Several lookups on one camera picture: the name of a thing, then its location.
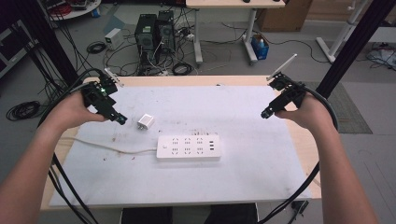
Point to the person's left hand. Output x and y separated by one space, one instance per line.
70 110

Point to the blue storage box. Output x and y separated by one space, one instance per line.
260 49

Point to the black computer tower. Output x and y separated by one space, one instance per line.
145 39
166 31

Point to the grey floor mat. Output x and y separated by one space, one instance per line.
345 109

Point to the white desk with legs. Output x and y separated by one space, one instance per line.
233 3

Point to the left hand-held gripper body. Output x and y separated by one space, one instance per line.
98 95

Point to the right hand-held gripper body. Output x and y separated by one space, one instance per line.
292 93

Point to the round white table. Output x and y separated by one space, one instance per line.
77 11

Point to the wooden table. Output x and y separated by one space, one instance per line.
186 80

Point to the person's leg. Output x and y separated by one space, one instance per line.
232 214
146 215

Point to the white table mat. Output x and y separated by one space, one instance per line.
193 180

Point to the white power strip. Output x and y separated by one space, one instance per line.
188 147

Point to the person's right hand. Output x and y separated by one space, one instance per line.
311 113

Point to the white metal stand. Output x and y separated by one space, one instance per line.
339 37

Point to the black plug on floor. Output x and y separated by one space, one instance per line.
299 207

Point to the person's right leg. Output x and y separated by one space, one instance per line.
232 214

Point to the white charger plug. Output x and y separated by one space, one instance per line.
145 121

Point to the brown cardboard box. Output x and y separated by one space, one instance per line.
283 15

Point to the person's left leg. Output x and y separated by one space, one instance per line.
146 215

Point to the black frame post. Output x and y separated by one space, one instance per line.
351 49
46 40

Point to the small white device box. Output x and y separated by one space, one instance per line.
113 38

